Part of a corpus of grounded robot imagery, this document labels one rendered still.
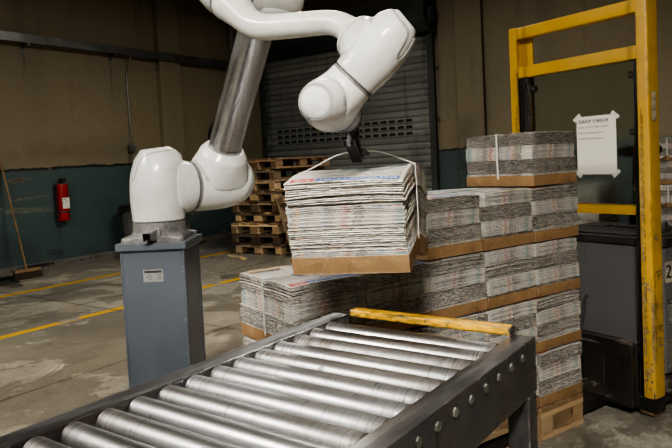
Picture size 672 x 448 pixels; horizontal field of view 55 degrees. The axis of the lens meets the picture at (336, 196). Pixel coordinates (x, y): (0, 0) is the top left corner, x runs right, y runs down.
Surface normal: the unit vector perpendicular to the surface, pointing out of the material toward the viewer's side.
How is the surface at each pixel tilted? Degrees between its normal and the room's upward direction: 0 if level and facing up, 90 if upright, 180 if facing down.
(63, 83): 90
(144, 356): 90
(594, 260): 90
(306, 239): 100
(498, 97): 90
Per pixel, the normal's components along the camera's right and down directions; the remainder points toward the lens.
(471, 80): -0.58, 0.07
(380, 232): -0.25, 0.24
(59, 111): 0.81, -0.01
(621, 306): -0.83, 0.07
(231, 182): 0.58, 0.50
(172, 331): -0.02, 0.05
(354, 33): -0.57, -0.37
